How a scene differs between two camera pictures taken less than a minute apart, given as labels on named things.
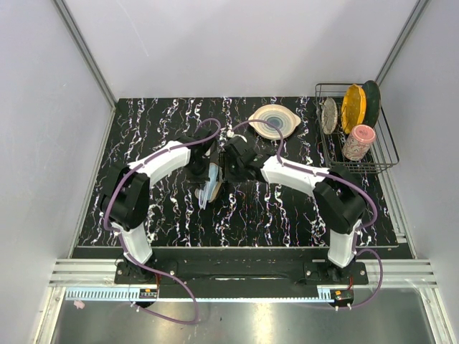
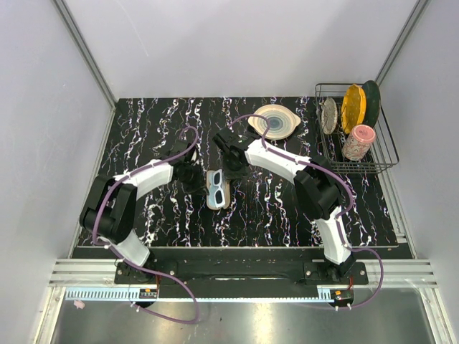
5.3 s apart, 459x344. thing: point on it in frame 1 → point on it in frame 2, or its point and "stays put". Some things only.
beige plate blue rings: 282,117 stays put
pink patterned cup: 358,144 stays put
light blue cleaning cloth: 213,175 → 212,186
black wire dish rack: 354,133 stays put
